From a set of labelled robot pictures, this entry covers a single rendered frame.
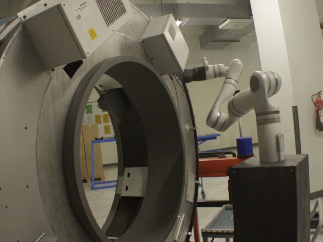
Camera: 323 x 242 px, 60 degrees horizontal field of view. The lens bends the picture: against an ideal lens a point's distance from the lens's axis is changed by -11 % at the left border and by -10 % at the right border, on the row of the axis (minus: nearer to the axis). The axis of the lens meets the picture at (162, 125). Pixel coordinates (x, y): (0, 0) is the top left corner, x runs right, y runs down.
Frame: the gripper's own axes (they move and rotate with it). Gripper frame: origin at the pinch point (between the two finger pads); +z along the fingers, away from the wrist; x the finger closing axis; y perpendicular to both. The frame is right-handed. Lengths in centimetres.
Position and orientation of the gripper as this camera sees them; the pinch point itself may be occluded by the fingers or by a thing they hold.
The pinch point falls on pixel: (169, 75)
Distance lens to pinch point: 159.0
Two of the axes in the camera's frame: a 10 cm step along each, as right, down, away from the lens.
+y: 1.6, 6.9, 7.1
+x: -0.8, -7.0, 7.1
